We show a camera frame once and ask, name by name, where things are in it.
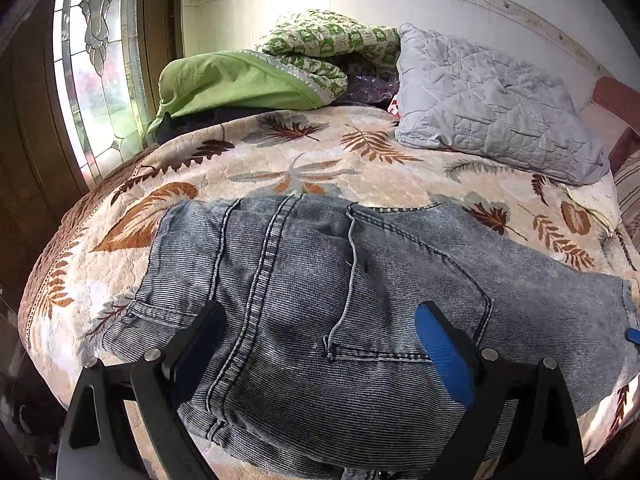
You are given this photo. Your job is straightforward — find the wooden window frame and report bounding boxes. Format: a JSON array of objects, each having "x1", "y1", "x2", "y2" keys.
[{"x1": 0, "y1": 0, "x2": 183, "y2": 311}]

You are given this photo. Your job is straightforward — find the stained glass window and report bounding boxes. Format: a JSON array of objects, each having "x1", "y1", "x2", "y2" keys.
[{"x1": 52, "y1": 0, "x2": 151, "y2": 191}]

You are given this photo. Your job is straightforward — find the leaf print bed blanket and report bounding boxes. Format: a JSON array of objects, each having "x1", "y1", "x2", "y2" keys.
[{"x1": 17, "y1": 107, "x2": 640, "y2": 480}]

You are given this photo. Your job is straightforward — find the grey quilted pillow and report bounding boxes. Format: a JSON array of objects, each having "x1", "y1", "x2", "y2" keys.
[{"x1": 394, "y1": 22, "x2": 611, "y2": 186}]

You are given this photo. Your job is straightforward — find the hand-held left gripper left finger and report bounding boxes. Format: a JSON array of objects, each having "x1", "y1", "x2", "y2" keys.
[{"x1": 56, "y1": 300, "x2": 228, "y2": 480}]

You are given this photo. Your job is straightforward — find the pink headboard cushion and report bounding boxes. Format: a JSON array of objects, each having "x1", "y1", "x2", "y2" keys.
[{"x1": 580, "y1": 76, "x2": 640, "y2": 161}]

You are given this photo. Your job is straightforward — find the green patterned quilt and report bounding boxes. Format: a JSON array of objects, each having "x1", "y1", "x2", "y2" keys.
[{"x1": 147, "y1": 9, "x2": 403, "y2": 133}]

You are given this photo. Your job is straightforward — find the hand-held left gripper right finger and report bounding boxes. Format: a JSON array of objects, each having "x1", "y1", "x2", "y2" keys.
[{"x1": 415, "y1": 301, "x2": 587, "y2": 480}]

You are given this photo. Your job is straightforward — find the striped cloth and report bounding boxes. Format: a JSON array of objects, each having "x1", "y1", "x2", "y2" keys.
[{"x1": 612, "y1": 150, "x2": 640, "y2": 251}]

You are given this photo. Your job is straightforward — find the purple plastic bag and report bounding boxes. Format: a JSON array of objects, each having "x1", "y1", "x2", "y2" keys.
[{"x1": 340, "y1": 57, "x2": 401, "y2": 111}]

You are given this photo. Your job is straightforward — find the grey-blue denim pants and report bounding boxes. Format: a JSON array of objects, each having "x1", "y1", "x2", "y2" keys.
[{"x1": 102, "y1": 195, "x2": 640, "y2": 480}]

